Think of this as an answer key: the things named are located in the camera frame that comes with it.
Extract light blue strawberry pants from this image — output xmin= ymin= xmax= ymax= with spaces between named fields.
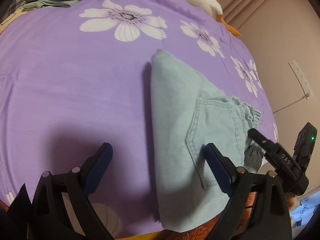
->
xmin=151 ymin=50 xmax=262 ymax=232

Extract person's right hand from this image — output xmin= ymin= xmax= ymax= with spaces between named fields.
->
xmin=285 ymin=192 xmax=298 ymax=211

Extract purple floral bed sheet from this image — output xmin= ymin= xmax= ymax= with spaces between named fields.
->
xmin=1 ymin=0 xmax=277 ymax=237

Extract yellow cartoon print cloth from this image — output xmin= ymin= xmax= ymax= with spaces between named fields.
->
xmin=0 ymin=8 xmax=27 ymax=34

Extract folded green garment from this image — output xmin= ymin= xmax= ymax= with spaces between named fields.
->
xmin=21 ymin=0 xmax=82 ymax=11

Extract white power cable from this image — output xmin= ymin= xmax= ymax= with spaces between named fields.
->
xmin=272 ymin=93 xmax=311 ymax=115

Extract white wall power strip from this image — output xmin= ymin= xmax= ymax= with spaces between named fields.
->
xmin=288 ymin=60 xmax=312 ymax=99

